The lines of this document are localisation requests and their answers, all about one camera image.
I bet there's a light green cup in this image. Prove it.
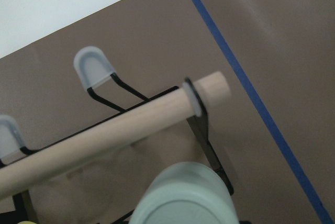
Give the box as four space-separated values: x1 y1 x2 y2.
129 162 239 223

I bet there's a yellow-green cup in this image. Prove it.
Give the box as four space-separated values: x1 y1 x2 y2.
18 221 36 224

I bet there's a black wire cup rack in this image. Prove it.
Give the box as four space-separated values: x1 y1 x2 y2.
1 46 233 223

